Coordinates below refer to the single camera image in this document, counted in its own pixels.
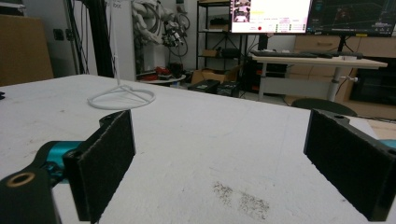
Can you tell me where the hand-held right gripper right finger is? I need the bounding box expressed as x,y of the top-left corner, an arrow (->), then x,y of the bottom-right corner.
303,107 -> 396,222

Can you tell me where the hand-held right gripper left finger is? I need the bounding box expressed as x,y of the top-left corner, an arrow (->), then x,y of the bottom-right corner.
63,109 -> 136,224

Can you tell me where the round white table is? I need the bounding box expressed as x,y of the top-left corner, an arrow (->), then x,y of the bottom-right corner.
136,73 -> 188,86

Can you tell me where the light wooden desk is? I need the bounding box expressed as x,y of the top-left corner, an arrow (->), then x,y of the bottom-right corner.
251,54 -> 389,103

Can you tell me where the white desk with monitors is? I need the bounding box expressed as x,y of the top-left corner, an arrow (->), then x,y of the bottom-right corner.
284,34 -> 396,120

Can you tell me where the white pillar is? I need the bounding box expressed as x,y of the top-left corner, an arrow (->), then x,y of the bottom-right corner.
105,0 -> 137,82

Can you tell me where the black metal stand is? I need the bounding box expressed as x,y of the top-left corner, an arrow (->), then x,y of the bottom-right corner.
81,0 -> 115,78

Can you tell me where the black keyboard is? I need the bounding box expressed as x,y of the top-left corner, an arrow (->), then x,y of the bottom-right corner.
250,49 -> 319,60

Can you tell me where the black case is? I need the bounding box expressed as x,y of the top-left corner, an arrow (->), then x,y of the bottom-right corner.
187,78 -> 221,94

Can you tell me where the brown board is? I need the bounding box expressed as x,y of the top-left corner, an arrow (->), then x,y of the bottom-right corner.
0,13 -> 55,88

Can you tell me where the open cardboard box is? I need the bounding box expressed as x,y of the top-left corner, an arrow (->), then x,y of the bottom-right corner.
191,65 -> 241,86

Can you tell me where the monitor with dark screen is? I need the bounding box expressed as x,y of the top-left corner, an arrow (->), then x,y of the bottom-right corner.
306,0 -> 396,37

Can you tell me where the white humanoid robot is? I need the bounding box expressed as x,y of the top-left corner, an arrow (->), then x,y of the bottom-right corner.
130,0 -> 191,49

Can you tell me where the monitor with bright screen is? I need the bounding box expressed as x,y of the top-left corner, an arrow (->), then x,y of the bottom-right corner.
229,0 -> 312,35

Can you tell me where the black metal shelf rack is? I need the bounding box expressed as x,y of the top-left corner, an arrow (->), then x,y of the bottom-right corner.
195,0 -> 250,71

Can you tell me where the white wire stand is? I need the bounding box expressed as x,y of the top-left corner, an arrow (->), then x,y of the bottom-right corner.
87,0 -> 157,110

